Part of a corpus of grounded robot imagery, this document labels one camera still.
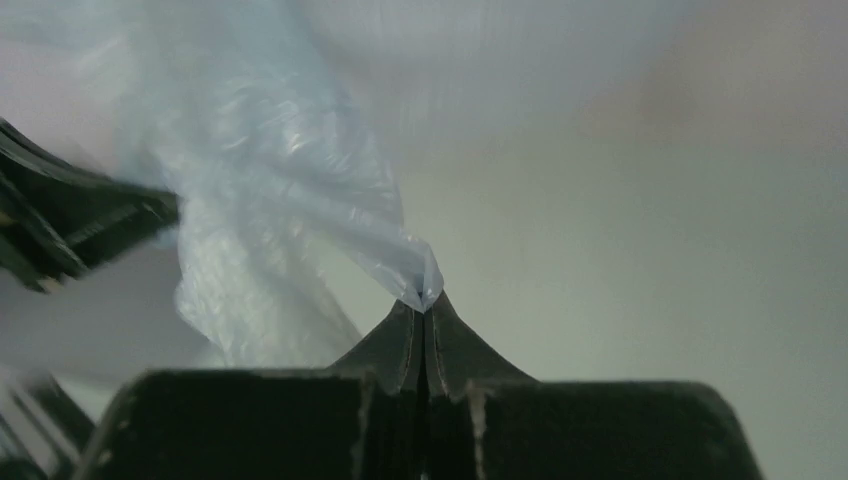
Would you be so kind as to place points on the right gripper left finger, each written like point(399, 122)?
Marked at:
point(358, 418)

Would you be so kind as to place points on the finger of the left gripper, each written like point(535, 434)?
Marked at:
point(59, 221)

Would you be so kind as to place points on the blue plastic trash bag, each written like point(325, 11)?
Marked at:
point(230, 106)

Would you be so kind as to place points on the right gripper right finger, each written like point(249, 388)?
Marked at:
point(490, 420)

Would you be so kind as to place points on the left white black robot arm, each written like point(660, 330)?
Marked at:
point(43, 431)

